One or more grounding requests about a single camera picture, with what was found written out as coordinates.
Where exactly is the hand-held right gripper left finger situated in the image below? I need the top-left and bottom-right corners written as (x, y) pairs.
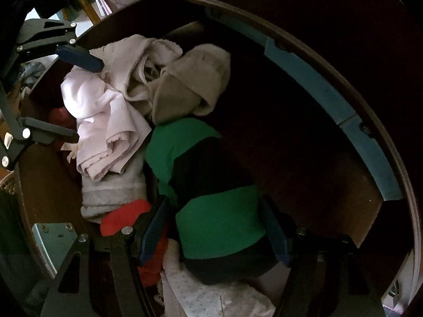
top-left (40, 195), bottom-right (171, 317)

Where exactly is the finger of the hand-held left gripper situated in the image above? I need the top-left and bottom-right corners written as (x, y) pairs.
top-left (15, 18), bottom-right (104, 73)
top-left (0, 84), bottom-right (80, 170)

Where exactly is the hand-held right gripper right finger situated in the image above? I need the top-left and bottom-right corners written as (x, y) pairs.
top-left (260, 195), bottom-right (387, 317)

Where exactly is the red underwear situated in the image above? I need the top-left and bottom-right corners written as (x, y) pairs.
top-left (100, 199), bottom-right (171, 289)
top-left (49, 106), bottom-right (80, 152)

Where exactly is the light pink underwear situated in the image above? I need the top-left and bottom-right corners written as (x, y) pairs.
top-left (60, 66), bottom-right (153, 182)

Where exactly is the green black striped underwear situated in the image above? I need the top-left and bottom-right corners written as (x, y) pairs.
top-left (145, 117), bottom-right (280, 286)

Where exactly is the white pink dotted underwear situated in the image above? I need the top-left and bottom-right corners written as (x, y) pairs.
top-left (155, 238), bottom-right (276, 317)

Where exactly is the wooden drawer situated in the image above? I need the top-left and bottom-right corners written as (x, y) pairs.
top-left (13, 0), bottom-right (419, 317)

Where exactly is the grey underwear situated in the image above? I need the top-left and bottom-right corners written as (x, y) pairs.
top-left (147, 44), bottom-right (232, 126)

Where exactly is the pale grey cloth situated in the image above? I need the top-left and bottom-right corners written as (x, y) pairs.
top-left (80, 158), bottom-right (148, 220)

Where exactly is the woven basket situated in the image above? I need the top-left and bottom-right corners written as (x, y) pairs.
top-left (0, 172), bottom-right (17, 195)

